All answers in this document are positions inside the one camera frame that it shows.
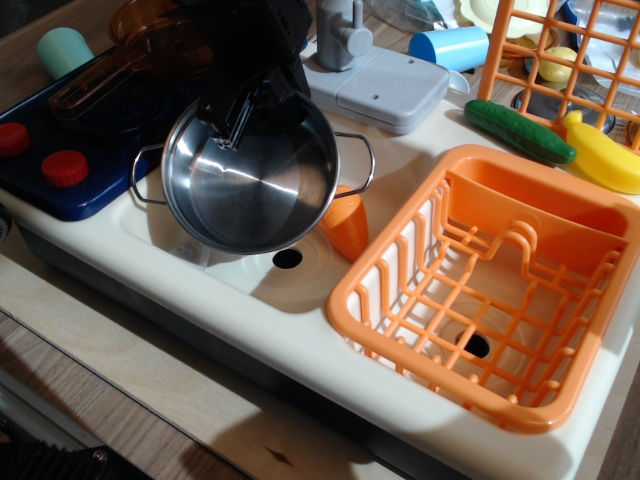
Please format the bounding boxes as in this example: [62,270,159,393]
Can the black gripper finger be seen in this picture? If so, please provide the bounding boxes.
[210,94,254,150]

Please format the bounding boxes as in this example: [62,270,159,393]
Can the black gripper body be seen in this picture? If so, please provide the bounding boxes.
[195,64,310,143]

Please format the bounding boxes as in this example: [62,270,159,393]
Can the stainless steel pan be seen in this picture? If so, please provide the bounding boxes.
[157,92,374,255]

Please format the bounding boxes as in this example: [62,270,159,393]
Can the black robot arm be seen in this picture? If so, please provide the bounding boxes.
[177,1,312,150]

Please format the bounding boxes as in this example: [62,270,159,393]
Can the orange plastic drying rack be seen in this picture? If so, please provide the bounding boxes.
[327,145,639,434]

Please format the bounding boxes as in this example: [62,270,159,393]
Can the amber transparent saucepan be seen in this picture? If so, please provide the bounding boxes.
[48,1,212,120]

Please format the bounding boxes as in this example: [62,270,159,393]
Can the orange toy carrot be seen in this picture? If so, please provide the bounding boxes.
[318,193,369,262]

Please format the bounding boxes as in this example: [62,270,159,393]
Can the grey toy faucet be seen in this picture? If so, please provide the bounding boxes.
[302,1,450,134]

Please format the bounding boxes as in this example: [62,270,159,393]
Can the red stove knob right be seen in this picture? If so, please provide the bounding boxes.
[41,150,90,188]

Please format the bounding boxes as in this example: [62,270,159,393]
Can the red stove knob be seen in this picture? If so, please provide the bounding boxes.
[41,150,90,188]
[0,122,31,158]

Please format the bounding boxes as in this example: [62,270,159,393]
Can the navy blue toy stove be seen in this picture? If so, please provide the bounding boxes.
[1,41,209,221]

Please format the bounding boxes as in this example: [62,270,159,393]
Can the mint green cup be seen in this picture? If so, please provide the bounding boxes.
[36,27,94,80]

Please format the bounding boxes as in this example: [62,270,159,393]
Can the red stove knob left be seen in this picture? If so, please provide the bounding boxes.
[0,122,31,158]

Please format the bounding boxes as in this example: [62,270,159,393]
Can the blue plastic cup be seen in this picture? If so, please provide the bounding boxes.
[408,26,489,72]

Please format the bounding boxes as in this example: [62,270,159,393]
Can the pale yellow plate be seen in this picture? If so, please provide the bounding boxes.
[452,0,551,36]

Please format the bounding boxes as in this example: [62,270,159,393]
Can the green toy cucumber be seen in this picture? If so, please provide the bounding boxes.
[463,99,577,166]

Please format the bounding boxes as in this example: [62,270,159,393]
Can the yellow toy lemon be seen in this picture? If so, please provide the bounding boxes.
[538,46,577,83]

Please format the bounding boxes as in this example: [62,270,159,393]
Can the orange grid basket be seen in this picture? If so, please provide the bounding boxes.
[477,1,639,152]

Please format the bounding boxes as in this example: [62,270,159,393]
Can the yellow toy banana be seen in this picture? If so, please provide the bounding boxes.
[564,110,639,194]

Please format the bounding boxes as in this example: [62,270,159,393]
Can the blue handled toy spatula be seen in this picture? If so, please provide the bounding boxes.
[169,243,210,270]

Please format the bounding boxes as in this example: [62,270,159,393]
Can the black cable bundle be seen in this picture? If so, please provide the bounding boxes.
[0,414,151,480]

